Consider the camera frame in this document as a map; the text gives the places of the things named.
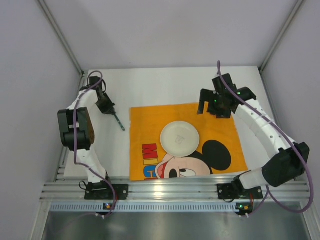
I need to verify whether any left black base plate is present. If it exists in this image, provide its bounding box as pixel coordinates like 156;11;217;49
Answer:
84;182;129;200

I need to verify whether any cream round plate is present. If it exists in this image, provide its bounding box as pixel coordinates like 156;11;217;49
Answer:
160;121;200;158

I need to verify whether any right aluminium frame post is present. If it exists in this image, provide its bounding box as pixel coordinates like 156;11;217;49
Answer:
258;0;306;74

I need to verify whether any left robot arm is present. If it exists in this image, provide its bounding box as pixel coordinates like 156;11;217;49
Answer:
57;76;116;184

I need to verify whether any orange cartoon placemat cloth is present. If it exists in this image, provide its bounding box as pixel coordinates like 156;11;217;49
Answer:
129;103;248;181

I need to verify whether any aluminium frame post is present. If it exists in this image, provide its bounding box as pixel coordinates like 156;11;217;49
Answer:
35;0;84;76
258;0;306;74

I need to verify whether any white slotted cable duct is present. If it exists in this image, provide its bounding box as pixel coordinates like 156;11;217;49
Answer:
50;202;252;213

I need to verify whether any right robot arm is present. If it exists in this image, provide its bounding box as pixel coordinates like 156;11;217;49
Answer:
197;73;310;191

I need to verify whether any left aluminium frame post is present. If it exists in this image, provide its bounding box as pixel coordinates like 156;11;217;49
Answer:
35;0;84;76

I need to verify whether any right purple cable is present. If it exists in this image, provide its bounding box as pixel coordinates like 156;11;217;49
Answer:
216;60;315;217

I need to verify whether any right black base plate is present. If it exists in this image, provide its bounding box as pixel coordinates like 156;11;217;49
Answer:
216;183;264;201

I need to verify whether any steel spoon teal handle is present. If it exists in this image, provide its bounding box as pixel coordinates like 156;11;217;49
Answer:
114;113;126;131

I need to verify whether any aluminium mounting rail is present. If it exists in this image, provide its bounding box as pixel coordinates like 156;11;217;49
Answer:
40;175;310;202

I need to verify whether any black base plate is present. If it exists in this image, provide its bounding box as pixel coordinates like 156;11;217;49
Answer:
84;182;129;200
216;183;264;201

